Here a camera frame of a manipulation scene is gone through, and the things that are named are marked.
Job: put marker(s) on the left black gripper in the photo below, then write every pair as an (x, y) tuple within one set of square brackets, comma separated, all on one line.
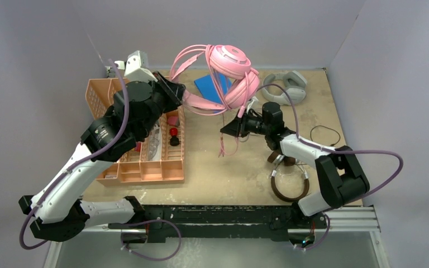
[(173, 91)]

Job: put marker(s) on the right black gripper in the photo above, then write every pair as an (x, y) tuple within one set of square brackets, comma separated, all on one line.
[(235, 128)]

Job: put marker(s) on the pink wired headphones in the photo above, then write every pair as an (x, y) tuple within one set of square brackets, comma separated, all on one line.
[(234, 79)]

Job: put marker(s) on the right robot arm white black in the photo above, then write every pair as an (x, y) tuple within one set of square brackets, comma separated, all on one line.
[(341, 178)]

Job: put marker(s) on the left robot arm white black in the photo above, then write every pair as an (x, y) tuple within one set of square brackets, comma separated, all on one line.
[(57, 213)]

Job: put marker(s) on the grey over-ear headphones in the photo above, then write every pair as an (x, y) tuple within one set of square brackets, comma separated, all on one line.
[(294, 85)]

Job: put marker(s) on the pink grey eraser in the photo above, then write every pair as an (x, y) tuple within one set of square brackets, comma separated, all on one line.
[(173, 121)]

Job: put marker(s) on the blue notebook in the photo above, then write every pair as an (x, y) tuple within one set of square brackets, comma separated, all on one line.
[(207, 89)]

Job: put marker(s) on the red black stamp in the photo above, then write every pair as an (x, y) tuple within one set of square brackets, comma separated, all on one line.
[(174, 140)]

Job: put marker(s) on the clear ruler pack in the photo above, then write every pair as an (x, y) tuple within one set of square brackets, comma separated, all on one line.
[(154, 145)]

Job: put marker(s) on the peach plastic desk organizer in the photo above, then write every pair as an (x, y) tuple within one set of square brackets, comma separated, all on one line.
[(133, 168)]

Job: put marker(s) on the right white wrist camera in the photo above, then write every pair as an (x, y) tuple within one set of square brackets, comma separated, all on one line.
[(250, 103)]

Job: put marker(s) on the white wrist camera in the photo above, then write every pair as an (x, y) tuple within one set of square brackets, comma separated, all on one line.
[(250, 103), (135, 67)]

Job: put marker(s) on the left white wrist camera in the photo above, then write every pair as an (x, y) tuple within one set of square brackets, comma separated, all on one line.
[(135, 67)]

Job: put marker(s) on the black base frame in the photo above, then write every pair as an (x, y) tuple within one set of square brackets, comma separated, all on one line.
[(278, 223)]

